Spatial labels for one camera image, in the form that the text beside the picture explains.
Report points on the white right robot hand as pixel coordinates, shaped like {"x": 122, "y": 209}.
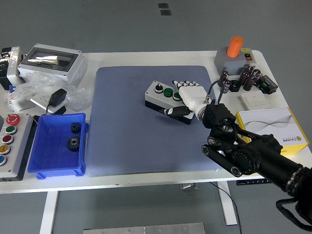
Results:
{"x": 192, "y": 93}

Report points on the grey three-button control box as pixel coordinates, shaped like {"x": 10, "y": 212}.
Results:
{"x": 156, "y": 96}

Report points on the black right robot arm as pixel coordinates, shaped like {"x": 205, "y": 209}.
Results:
{"x": 265, "y": 156}

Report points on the grey five-button control box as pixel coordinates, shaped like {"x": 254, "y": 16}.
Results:
{"x": 17, "y": 156}

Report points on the dark brown capacitor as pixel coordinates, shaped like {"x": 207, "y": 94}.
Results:
{"x": 243, "y": 78}
{"x": 224, "y": 76}
{"x": 249, "y": 84}
{"x": 248, "y": 69}
{"x": 227, "y": 86}
{"x": 256, "y": 73}

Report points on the orange cylinder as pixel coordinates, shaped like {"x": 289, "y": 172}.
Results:
{"x": 234, "y": 47}

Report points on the black module with green terminal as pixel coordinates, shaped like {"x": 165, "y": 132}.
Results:
{"x": 267, "y": 85}

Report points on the yellow and white carton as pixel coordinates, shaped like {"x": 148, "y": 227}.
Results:
{"x": 268, "y": 122}

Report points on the blue-grey table mat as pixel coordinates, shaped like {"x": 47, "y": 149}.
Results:
{"x": 126, "y": 141}

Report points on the dark floor plate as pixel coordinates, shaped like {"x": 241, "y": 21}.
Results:
{"x": 165, "y": 12}
{"x": 163, "y": 5}

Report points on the black table height controller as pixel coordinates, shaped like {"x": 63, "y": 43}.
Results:
{"x": 248, "y": 182}

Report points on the clear plastic bag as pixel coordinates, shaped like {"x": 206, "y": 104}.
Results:
{"x": 78, "y": 97}

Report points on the white table leg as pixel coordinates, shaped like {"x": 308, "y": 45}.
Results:
{"x": 228, "y": 207}
{"x": 48, "y": 212}

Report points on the small black bevel gear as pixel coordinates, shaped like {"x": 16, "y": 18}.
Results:
{"x": 75, "y": 127}

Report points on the large black bevel gear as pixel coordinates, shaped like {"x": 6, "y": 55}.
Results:
{"x": 73, "y": 143}

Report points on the black power adapter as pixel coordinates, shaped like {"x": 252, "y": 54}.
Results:
{"x": 57, "y": 97}

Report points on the grey metal plate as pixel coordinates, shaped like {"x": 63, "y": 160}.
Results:
{"x": 146, "y": 228}

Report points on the white power socket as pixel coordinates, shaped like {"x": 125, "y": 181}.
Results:
{"x": 40, "y": 100}

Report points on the blue plastic bin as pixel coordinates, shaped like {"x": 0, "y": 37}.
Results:
{"x": 51, "y": 156}

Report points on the small blue and white part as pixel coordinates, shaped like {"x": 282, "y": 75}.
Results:
{"x": 11, "y": 89}

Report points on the white and black device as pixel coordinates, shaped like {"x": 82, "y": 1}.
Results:
{"x": 12, "y": 65}

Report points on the grey switch box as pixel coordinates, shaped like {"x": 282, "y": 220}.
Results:
{"x": 229, "y": 64}

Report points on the white wall switch plate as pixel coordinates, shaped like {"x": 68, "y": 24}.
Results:
{"x": 256, "y": 100}

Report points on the grey under-table bracket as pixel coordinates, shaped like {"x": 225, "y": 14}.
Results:
{"x": 189, "y": 186}

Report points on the grey enclosure with clear lid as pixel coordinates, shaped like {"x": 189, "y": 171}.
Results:
{"x": 70, "y": 70}

